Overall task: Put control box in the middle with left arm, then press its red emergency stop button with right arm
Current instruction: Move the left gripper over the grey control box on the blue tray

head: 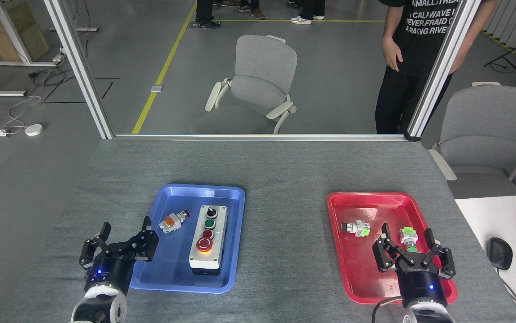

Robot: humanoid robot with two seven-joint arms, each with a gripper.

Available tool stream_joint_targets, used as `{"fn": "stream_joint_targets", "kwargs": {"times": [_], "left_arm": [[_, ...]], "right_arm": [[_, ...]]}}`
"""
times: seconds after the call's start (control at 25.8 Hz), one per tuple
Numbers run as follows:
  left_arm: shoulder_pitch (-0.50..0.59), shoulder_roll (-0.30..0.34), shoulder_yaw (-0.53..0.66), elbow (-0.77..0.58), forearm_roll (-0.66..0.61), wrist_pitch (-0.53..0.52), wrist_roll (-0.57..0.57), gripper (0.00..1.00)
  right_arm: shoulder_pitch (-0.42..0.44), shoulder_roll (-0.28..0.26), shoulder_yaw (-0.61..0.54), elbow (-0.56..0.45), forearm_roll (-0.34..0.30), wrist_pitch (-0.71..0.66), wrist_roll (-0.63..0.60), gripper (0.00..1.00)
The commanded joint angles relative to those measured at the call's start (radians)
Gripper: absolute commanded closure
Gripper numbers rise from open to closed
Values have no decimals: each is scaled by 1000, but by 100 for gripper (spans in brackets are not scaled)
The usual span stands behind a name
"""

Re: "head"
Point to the silver aluminium post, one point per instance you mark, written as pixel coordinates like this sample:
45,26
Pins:
78,67
441,67

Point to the blue plastic tray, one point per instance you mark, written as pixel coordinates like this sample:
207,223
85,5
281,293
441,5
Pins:
172,269

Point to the white desk frame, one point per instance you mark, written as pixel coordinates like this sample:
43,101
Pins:
11,33

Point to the silver aluminium rail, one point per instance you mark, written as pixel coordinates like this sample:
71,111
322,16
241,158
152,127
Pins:
258,137

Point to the white power strip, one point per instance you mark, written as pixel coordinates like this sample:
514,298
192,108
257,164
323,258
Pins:
58,57

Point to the grey office chair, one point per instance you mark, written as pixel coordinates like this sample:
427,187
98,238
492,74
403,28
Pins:
486,134
258,89

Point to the cardboard box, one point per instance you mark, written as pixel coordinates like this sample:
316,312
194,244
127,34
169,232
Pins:
24,40

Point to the metal floor plate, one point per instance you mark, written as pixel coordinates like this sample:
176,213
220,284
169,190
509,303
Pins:
157,88

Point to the white table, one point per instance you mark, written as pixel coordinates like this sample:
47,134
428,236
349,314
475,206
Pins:
486,215

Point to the person's left forearm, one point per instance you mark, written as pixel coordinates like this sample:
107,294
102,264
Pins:
479,31

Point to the green push button switch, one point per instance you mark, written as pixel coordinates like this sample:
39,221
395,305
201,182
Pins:
408,234

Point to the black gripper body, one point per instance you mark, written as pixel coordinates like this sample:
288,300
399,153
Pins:
105,273
419,287

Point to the black computer mouse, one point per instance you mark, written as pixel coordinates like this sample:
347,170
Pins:
500,253

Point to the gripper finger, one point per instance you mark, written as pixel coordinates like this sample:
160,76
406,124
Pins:
88,252
379,255
447,262
146,244

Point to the person with brown shoes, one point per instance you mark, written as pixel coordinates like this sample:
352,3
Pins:
257,12

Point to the person with white shoes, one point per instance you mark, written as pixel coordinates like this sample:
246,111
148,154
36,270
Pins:
305,13

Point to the person's right hand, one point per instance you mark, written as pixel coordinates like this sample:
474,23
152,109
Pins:
393,54

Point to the white control box with buttons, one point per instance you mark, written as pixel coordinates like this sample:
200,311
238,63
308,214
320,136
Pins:
208,258

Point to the white round floor device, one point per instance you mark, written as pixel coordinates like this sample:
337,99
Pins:
34,130

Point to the black-knob switch with green block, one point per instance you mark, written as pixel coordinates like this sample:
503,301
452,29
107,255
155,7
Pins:
358,229

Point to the orange white red-cap switch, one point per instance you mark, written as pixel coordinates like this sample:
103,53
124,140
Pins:
171,222

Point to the person's right forearm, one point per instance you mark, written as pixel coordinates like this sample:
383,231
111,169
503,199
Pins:
392,22

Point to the person with black shoes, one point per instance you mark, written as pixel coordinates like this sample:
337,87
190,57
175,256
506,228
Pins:
205,13

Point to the red plastic tray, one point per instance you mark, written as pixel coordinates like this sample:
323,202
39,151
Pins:
361,264

